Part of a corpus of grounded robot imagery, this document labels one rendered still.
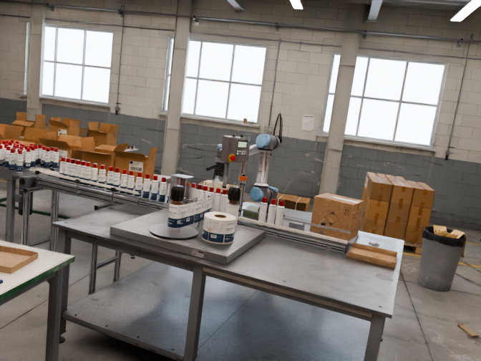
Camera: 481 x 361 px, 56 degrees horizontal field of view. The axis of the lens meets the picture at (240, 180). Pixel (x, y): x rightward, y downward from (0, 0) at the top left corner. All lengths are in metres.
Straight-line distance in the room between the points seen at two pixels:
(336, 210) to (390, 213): 3.22
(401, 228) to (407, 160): 2.39
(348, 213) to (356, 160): 5.37
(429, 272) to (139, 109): 6.45
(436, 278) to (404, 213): 1.45
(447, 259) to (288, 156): 4.29
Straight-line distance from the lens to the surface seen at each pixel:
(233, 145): 3.29
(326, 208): 3.34
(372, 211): 6.47
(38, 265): 2.52
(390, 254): 3.26
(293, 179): 8.72
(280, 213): 3.18
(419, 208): 6.53
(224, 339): 3.07
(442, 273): 5.34
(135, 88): 9.56
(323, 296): 2.36
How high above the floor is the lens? 1.73
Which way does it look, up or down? 10 degrees down
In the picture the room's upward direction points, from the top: 7 degrees clockwise
